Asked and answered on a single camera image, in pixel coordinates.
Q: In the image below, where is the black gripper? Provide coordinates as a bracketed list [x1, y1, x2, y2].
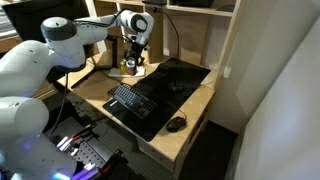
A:
[124, 41, 147, 73]

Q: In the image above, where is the yellow soda can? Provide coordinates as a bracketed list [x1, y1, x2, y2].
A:
[119, 59, 128, 75]

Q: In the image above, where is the white paper stack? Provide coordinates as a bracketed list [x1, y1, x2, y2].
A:
[108, 65, 147, 78]

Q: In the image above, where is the black grey keyboard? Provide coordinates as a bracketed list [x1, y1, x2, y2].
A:
[107, 82, 159, 120]

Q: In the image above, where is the black monitor stand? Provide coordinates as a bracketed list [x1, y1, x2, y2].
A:
[70, 34, 121, 89]

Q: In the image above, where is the black desk mat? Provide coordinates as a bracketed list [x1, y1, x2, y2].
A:
[102, 58, 212, 143]

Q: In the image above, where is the flat black device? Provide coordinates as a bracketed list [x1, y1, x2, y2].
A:
[142, 0, 168, 6]

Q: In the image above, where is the wooden shelf hutch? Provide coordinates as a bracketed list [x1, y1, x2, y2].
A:
[84, 0, 249, 89]

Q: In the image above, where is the black computer mouse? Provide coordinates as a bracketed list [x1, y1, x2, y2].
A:
[165, 116, 187, 133]

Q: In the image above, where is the black box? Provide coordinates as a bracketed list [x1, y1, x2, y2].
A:
[175, 0, 214, 8]

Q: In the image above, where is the black curved monitor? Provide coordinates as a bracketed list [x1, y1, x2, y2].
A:
[1, 0, 91, 41]

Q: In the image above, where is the thin red cable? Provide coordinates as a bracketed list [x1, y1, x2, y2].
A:
[146, 91, 188, 119]

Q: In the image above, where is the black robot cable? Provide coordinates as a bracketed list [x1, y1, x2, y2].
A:
[46, 71, 69, 136]

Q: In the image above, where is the red handled clamp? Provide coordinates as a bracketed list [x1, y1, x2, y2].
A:
[70, 124, 93, 142]
[99, 149, 125, 175]

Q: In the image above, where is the white wall outlet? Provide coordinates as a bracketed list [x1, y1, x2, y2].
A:
[223, 65, 232, 79]

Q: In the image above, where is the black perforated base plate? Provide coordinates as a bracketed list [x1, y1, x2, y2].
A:
[49, 116, 134, 180]

